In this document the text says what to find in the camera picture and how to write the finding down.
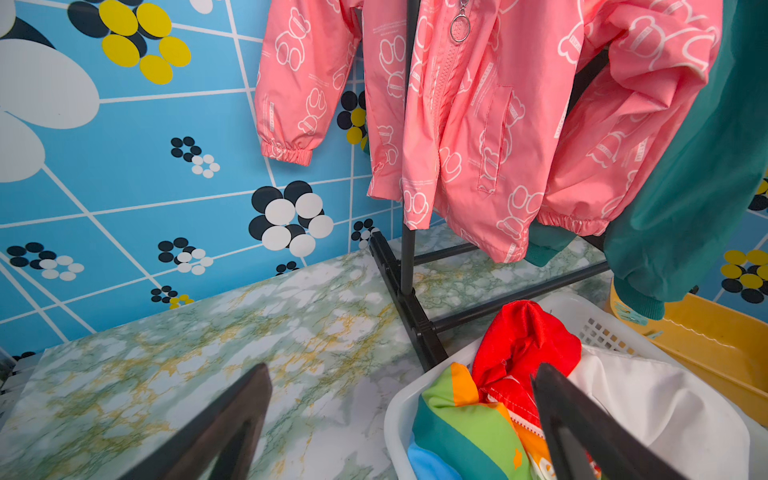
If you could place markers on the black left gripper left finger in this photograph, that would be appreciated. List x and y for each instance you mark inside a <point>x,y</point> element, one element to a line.
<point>221,441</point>

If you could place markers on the green jacket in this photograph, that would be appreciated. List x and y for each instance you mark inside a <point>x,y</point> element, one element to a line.
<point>664,242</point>

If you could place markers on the white red cartoon jacket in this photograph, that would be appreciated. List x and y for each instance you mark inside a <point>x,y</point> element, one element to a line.
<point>481,421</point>

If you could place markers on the pink jacket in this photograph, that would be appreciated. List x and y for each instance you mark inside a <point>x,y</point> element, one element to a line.
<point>493,114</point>

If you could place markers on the white plastic basket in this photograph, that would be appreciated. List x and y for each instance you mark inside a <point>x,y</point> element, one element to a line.
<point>593,326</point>

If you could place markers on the yellow plastic tray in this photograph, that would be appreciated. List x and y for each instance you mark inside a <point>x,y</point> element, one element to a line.
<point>725,348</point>

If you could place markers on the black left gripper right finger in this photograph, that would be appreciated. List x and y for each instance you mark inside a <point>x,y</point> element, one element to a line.
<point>579,433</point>

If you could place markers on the black clothes rack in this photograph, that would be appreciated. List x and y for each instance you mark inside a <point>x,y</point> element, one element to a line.
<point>423,331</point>

